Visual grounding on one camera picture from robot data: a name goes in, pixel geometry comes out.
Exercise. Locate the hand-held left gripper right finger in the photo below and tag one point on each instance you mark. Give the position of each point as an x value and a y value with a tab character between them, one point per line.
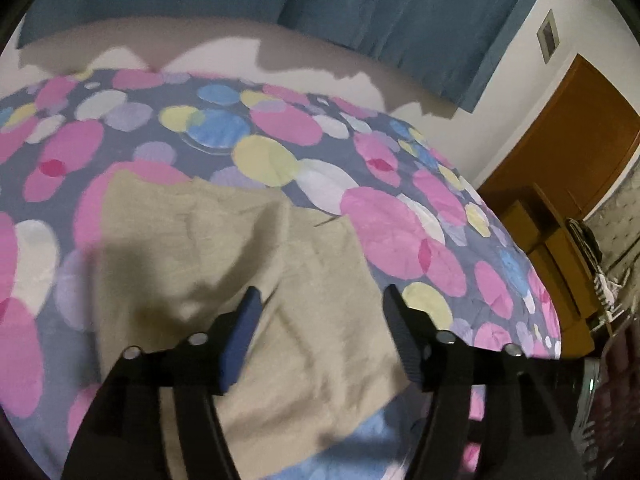
407	340

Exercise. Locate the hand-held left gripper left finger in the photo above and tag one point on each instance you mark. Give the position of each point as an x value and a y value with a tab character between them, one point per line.
242	340

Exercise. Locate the beige flower-embroidered sweater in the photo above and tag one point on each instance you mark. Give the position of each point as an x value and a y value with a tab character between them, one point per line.
310	270

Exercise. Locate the polka dot bedspread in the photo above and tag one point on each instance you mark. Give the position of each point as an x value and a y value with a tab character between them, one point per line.
390	220

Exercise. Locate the wooden nightstand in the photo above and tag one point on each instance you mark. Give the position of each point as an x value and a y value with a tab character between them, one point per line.
545	260

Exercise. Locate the dark cloth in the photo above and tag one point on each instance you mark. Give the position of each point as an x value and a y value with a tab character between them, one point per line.
585	242

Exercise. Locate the grey quilted headboard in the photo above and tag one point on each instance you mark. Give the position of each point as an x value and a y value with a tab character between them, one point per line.
620	220

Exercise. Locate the brown wooden door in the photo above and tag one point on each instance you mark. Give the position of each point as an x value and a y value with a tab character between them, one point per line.
575	135

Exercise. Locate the grey wall plate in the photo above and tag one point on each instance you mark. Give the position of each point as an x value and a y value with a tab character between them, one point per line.
547	35

